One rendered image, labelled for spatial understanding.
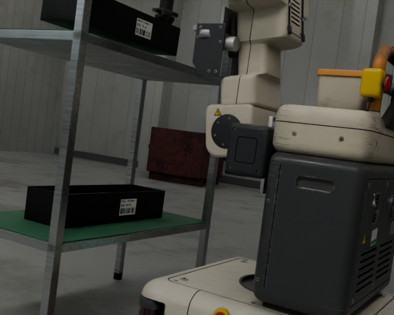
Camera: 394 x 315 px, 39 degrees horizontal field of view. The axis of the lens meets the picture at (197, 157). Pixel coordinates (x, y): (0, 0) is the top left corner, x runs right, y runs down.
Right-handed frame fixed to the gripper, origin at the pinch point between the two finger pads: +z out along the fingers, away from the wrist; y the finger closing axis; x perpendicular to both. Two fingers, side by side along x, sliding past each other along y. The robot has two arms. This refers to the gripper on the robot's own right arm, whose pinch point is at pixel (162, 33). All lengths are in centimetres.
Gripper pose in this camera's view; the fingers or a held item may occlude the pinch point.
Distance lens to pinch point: 233.8
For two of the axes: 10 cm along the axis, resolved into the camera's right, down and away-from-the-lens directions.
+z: -1.4, 9.9, 0.6
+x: 8.5, 1.5, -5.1
